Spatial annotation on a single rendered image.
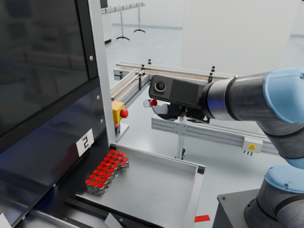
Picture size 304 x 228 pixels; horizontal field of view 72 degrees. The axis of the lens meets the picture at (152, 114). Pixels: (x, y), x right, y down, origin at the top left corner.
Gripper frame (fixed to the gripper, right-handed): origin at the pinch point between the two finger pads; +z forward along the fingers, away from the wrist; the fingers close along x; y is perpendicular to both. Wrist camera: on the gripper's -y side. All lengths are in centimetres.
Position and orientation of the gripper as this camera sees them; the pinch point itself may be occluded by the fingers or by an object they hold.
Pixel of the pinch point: (154, 102)
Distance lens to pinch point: 55.5
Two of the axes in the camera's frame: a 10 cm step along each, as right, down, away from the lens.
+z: -5.2, 0.0, 8.5
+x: 2.3, -9.6, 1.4
